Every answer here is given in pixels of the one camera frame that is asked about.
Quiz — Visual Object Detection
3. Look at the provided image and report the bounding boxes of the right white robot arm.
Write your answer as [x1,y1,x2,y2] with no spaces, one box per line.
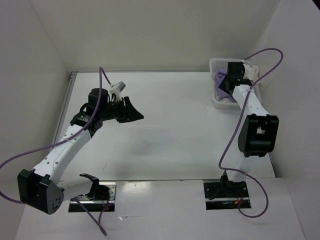
[219,61,279,197]

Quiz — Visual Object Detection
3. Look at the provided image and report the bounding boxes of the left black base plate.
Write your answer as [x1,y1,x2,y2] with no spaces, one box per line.
[64,181,117,213]

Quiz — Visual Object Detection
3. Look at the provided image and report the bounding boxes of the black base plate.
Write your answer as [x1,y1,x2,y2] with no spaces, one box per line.
[203,180,251,211]
[64,181,117,213]

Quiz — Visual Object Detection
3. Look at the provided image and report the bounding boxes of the white perforated plastic basket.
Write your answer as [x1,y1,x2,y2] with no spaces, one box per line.
[209,58,259,110]

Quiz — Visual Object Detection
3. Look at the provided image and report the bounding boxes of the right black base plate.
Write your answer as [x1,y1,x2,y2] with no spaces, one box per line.
[203,180,251,211]

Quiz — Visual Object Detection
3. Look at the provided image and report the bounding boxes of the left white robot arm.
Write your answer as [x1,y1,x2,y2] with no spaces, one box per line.
[17,88,144,215]

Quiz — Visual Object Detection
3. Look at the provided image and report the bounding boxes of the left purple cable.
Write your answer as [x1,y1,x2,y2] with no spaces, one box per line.
[0,66,112,237]

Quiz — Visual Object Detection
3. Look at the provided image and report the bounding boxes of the cream t shirt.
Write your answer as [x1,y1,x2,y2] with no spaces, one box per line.
[211,61,261,109]

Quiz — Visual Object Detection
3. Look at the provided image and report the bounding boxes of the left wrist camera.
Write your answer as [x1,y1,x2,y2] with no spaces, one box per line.
[109,81,126,100]

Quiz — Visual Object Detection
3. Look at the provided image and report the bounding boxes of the purple t shirt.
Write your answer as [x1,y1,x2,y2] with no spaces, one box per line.
[214,69,236,103]

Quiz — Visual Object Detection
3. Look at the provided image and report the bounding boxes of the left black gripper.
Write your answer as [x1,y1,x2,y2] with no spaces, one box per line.
[100,96,145,123]

